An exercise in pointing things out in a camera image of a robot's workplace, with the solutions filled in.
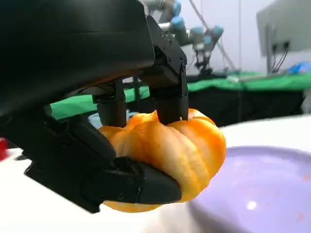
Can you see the orange and white bread roll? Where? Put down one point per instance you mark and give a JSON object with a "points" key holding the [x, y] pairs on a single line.
{"points": [[170, 150]]}

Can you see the blue object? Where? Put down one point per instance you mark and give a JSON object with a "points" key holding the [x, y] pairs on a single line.
{"points": [[300, 68]]}

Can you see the lilac plate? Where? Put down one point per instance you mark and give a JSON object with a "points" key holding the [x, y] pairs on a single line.
{"points": [[255, 189]]}

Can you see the grey computer monitor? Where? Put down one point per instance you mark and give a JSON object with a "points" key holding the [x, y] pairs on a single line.
{"points": [[284, 24]]}

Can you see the red object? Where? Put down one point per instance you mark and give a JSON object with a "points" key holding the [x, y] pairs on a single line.
{"points": [[3, 149]]}

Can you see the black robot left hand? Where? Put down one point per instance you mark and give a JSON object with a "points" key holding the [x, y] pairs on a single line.
{"points": [[60, 48]]}

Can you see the green table cloth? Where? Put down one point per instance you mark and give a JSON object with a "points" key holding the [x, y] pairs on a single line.
{"points": [[255, 83]]}

